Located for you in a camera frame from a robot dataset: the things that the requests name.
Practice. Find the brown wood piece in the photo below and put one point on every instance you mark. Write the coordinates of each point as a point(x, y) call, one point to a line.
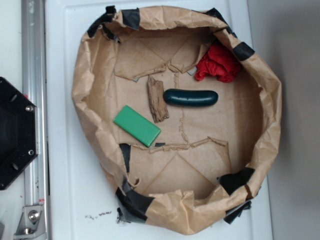
point(157, 104)

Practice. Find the aluminium extrusion rail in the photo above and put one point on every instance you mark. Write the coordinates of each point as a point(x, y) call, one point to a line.
point(36, 175)

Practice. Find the brown paper bag bin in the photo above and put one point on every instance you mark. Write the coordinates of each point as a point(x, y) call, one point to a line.
point(205, 161)

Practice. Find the crumpled red cloth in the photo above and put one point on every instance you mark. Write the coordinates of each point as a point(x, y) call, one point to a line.
point(218, 62)

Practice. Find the metal corner bracket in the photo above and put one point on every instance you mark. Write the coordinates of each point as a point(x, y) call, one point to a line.
point(32, 223)

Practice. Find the green rectangular block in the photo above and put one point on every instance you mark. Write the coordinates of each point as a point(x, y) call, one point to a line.
point(137, 126)

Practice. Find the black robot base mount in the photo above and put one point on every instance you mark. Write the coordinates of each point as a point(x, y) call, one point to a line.
point(18, 139)

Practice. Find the dark green plastic pickle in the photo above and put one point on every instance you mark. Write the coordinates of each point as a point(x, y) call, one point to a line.
point(190, 98)

